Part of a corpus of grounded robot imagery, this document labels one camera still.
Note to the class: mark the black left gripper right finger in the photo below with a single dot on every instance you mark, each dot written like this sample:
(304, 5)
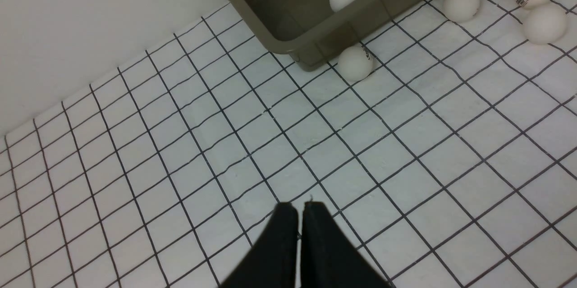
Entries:
(328, 258)

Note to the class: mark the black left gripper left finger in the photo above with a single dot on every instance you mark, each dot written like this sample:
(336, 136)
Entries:
(271, 262)

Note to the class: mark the white black-grid tablecloth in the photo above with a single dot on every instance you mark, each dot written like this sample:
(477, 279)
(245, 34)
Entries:
(452, 166)

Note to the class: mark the white printed ball front-left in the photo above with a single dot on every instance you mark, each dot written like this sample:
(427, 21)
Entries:
(355, 63)

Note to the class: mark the olive green plastic bin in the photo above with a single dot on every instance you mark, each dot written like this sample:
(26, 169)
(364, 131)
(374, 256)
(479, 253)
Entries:
(309, 31)

